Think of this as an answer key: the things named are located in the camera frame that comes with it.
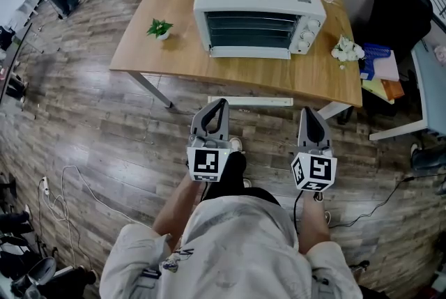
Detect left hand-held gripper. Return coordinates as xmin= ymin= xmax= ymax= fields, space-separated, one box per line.
xmin=186 ymin=98 xmax=233 ymax=183

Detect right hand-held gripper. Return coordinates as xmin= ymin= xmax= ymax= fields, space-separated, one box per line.
xmin=290 ymin=107 xmax=339 ymax=192

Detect white glass oven door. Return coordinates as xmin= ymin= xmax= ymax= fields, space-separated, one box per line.
xmin=208 ymin=45 xmax=294 ymax=107

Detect person's right forearm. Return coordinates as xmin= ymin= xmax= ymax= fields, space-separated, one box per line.
xmin=298 ymin=190 xmax=331 ymax=255

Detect person's left forearm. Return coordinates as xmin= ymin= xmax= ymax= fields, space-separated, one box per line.
xmin=152 ymin=178 xmax=203 ymax=252

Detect person's white left shoe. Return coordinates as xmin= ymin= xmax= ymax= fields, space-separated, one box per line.
xmin=228 ymin=137 xmax=245 ymax=154

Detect person's black trousers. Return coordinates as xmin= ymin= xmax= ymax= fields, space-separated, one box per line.
xmin=203 ymin=151 xmax=282 ymax=208

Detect yellow folder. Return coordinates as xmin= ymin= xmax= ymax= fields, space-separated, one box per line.
xmin=360 ymin=78 xmax=394 ymax=105

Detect wooden table with white legs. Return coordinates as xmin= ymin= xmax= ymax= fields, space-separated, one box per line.
xmin=109 ymin=0 xmax=363 ymax=121

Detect white flower bouquet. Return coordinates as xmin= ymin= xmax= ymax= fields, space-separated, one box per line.
xmin=330 ymin=34 xmax=366 ymax=70

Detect orange folder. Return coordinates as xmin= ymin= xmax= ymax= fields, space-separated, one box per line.
xmin=380 ymin=79 xmax=406 ymax=100

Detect blue plastic basket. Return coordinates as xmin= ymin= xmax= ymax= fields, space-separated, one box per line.
xmin=359 ymin=43 xmax=392 ymax=82

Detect pink paper stack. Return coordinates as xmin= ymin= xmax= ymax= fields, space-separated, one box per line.
xmin=372 ymin=49 xmax=401 ymax=82

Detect small potted green plant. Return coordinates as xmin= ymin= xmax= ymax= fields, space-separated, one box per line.
xmin=146 ymin=18 xmax=174 ymax=41

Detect light grey desk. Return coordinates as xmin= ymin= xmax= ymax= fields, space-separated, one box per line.
xmin=369 ymin=39 xmax=446 ymax=141

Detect person's white shirt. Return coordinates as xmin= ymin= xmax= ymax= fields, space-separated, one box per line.
xmin=99 ymin=194 xmax=363 ymax=299

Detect black office chair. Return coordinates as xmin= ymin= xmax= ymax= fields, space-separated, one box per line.
xmin=362 ymin=0 xmax=435 ymax=65

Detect pink plush toy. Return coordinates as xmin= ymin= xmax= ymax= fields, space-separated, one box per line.
xmin=433 ymin=45 xmax=446 ymax=67

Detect black edged side desk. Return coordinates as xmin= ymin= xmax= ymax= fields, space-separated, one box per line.
xmin=0 ymin=22 xmax=34 ymax=105

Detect pile of black equipment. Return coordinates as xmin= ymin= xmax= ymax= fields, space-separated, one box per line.
xmin=0 ymin=210 xmax=98 ymax=299

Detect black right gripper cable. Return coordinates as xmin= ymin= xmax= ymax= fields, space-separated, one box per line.
xmin=293 ymin=190 xmax=305 ymax=235

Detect black floor cable with adapter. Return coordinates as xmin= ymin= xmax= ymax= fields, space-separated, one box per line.
xmin=329 ymin=176 xmax=416 ymax=229

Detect white floor cable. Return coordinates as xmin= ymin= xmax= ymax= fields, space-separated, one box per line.
xmin=36 ymin=164 xmax=147 ymax=277

